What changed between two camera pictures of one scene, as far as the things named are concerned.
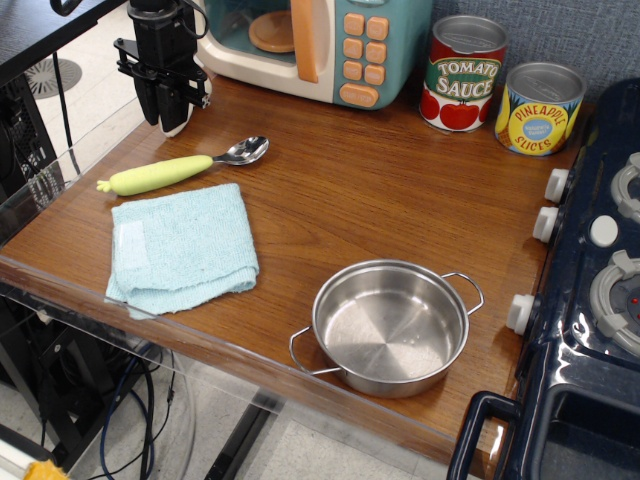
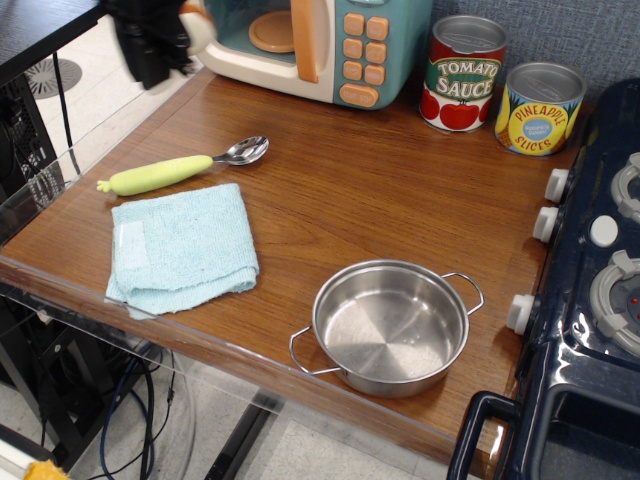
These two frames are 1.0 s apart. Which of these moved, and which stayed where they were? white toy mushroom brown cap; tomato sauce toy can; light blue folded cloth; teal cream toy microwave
Moved: white toy mushroom brown cap
Stayed: teal cream toy microwave; tomato sauce toy can; light blue folded cloth
